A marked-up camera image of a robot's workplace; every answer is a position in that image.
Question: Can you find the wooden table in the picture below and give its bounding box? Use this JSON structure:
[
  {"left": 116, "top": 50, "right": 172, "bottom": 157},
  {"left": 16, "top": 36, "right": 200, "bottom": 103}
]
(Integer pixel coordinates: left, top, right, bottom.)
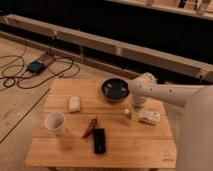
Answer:
[{"left": 25, "top": 79, "right": 176, "bottom": 168}]

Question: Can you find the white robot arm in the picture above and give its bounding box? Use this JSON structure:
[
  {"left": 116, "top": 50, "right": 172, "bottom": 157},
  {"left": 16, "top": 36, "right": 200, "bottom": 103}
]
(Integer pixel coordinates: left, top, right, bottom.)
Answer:
[{"left": 128, "top": 73, "right": 213, "bottom": 171}]

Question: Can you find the white sponge block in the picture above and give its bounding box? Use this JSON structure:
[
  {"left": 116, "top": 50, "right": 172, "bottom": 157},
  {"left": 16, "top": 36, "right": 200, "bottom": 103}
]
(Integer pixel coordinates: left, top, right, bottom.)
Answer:
[{"left": 68, "top": 96, "right": 81, "bottom": 112}]

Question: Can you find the black floor cable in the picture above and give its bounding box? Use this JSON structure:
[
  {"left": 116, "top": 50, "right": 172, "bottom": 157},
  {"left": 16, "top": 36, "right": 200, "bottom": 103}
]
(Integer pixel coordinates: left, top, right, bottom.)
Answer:
[{"left": 0, "top": 39, "right": 81, "bottom": 90}]

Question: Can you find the dark blue bowl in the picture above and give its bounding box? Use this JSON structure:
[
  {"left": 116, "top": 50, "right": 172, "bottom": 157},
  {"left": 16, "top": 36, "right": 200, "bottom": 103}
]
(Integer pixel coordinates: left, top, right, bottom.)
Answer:
[{"left": 101, "top": 78, "right": 129, "bottom": 102}]

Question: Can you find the black remote control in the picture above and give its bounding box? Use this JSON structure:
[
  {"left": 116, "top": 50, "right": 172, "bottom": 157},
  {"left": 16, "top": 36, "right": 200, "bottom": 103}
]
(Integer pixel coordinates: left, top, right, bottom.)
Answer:
[{"left": 93, "top": 128, "right": 106, "bottom": 154}]

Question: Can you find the clear plastic bottle white label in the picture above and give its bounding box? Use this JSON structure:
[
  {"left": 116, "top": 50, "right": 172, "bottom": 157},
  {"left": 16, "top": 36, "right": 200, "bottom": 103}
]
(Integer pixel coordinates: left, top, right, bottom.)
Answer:
[{"left": 124, "top": 105, "right": 160, "bottom": 125}]

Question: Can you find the white paper cup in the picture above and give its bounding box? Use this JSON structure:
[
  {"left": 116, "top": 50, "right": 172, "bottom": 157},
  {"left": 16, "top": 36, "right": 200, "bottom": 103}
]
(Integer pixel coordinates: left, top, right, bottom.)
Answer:
[{"left": 44, "top": 112, "right": 65, "bottom": 135}]

